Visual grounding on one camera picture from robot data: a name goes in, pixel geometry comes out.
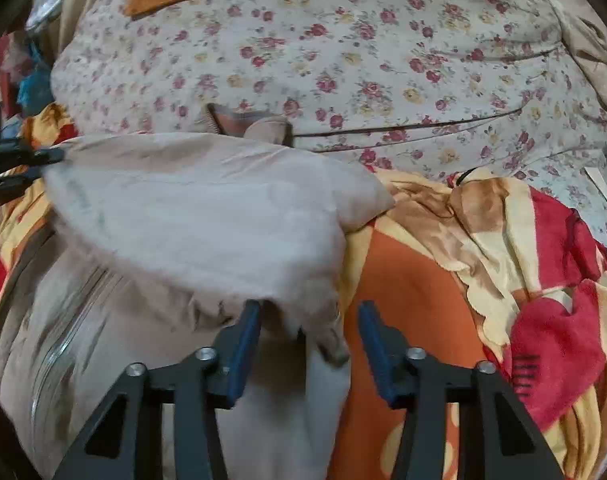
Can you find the beige garment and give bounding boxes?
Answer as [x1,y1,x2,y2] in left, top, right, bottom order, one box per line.
[0,132,397,480]

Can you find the orange red yellow blanket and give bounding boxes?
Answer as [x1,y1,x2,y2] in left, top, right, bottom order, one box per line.
[0,102,607,480]

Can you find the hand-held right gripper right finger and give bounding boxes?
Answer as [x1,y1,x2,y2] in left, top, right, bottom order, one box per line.
[358,301,567,480]

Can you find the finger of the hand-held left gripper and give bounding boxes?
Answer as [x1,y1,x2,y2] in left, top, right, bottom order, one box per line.
[0,139,66,167]
[0,167,46,197]

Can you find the red cloth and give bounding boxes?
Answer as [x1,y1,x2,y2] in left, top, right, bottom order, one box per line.
[0,32,25,111]

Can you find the clear plastic bag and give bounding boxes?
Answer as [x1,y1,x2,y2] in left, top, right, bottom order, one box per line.
[26,0,65,36]

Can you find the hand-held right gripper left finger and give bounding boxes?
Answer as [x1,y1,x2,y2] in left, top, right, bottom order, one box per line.
[50,300,262,480]

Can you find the blue cloth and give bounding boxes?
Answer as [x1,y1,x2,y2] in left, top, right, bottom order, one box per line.
[17,42,55,107]

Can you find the beige cloth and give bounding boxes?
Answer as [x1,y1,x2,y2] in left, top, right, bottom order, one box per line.
[513,0,607,111]

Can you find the floral quilt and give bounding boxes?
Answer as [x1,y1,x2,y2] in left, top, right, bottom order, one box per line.
[50,0,607,241]

